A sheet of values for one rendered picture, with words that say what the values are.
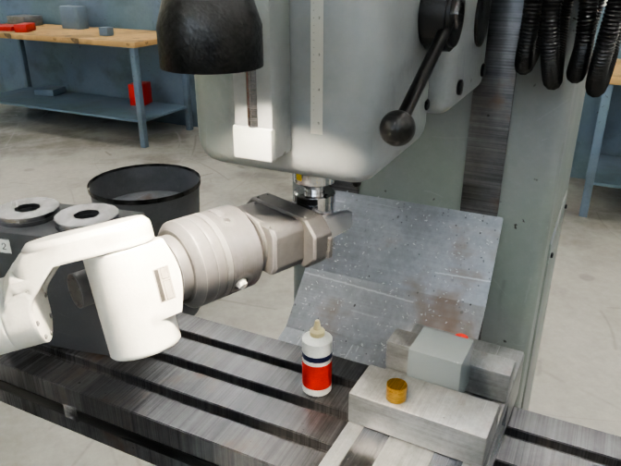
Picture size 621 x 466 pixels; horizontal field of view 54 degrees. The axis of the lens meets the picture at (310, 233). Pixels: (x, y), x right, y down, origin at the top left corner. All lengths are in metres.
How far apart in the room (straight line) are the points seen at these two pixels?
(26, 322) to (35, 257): 0.06
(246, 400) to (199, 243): 0.34
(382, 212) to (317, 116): 0.53
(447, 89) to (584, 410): 1.94
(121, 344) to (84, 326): 0.40
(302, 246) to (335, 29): 0.22
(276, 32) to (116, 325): 0.28
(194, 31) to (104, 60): 6.28
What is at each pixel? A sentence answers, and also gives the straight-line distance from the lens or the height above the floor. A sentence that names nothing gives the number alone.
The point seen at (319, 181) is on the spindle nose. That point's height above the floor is 1.29.
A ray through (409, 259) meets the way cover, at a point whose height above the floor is 1.04.
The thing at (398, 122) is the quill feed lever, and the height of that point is 1.39.
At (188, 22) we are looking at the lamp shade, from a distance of 0.42.
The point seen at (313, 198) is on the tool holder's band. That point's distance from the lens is 0.67.
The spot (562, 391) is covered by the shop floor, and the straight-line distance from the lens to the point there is 2.59.
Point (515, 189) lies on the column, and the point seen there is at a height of 1.17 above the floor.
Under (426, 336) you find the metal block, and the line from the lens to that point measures 0.73.
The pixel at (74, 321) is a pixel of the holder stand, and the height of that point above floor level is 1.02.
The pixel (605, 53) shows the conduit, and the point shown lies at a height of 1.41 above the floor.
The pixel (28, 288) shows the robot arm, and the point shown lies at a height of 1.26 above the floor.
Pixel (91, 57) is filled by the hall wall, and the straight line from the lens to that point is 6.81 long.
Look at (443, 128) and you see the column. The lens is 1.01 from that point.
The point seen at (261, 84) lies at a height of 1.41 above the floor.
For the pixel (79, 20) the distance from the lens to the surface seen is 6.39.
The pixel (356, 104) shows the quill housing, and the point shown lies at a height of 1.39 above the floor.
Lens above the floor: 1.51
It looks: 24 degrees down
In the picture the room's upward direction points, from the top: straight up
